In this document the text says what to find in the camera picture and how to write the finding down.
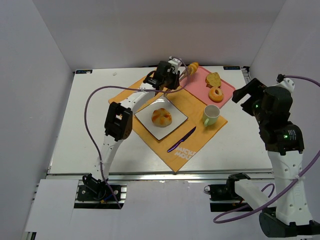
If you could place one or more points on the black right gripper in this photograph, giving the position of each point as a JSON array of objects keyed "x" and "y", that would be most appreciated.
[{"x": 245, "y": 92}]

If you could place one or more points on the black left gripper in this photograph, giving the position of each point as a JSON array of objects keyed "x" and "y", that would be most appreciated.
[{"x": 173, "y": 81}]

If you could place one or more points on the metal tongs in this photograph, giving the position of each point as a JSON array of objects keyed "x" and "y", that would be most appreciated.
[{"x": 183, "y": 75}]

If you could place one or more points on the long striped bread roll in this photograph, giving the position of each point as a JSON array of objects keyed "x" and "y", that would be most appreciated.
[{"x": 192, "y": 68}]

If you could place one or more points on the round knotted bread bun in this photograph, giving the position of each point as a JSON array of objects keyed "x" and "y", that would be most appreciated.
[{"x": 161, "y": 118}]

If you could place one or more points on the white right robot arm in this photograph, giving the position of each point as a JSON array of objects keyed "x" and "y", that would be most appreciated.
[{"x": 283, "y": 140}]

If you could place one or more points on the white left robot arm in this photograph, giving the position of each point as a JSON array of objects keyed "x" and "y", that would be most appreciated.
[{"x": 119, "y": 119}]

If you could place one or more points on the sliced brown bread piece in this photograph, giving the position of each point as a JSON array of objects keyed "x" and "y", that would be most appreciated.
[{"x": 213, "y": 80}]

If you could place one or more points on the right blue table label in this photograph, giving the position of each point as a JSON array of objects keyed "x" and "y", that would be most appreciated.
[{"x": 232, "y": 68}]

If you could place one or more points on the blue table label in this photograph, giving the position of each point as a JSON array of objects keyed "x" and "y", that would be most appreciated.
[
  {"x": 83, "y": 71},
  {"x": 232, "y": 68}
]

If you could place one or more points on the sugared orange donut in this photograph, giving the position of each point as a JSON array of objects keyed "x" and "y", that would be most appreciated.
[{"x": 216, "y": 94}]

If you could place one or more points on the white square plate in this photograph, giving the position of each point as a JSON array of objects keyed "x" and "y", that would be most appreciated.
[{"x": 144, "y": 116}]

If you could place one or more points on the light green mug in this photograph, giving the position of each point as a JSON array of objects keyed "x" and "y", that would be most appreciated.
[{"x": 210, "y": 116}]

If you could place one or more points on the purple knife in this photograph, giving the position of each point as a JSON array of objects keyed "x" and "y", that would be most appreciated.
[{"x": 181, "y": 140}]

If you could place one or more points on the orange placemat cloth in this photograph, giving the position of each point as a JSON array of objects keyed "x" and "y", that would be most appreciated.
[{"x": 193, "y": 108}]

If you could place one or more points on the left blue table label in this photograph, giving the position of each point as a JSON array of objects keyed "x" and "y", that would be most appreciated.
[{"x": 83, "y": 71}]

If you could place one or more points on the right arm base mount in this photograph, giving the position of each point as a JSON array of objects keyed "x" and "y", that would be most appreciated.
[{"x": 223, "y": 196}]

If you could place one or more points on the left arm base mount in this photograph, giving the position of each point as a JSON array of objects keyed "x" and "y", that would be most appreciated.
[{"x": 95, "y": 194}]

